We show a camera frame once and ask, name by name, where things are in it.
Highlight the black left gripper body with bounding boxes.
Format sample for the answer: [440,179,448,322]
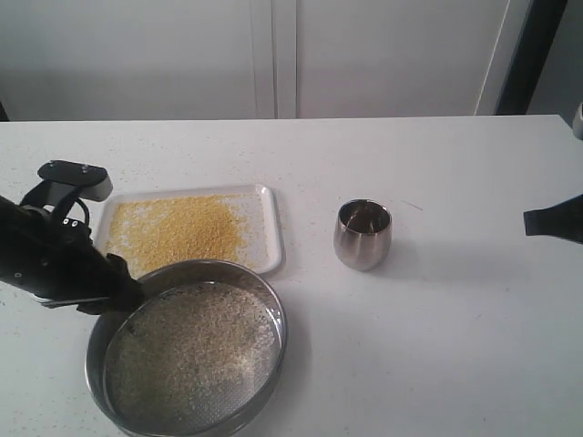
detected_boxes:
[1,181,106,307]

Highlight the round steel mesh sieve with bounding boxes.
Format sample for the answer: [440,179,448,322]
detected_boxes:
[85,259,288,436]

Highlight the beige sand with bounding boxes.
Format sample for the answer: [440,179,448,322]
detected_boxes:
[85,183,287,434]

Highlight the stainless steel cup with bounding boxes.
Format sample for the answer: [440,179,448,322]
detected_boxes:
[333,199,393,271]

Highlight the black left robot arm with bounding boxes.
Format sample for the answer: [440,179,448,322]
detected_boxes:
[1,181,145,315]

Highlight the white rectangular plastic tray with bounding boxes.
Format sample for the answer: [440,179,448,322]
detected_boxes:
[94,183,283,278]

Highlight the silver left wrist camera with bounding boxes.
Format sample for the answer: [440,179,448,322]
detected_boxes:
[37,160,113,204]

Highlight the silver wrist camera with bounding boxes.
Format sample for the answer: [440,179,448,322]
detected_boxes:
[37,160,113,204]
[572,103,583,140]

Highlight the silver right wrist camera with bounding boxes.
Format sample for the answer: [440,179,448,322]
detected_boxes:
[572,103,583,140]

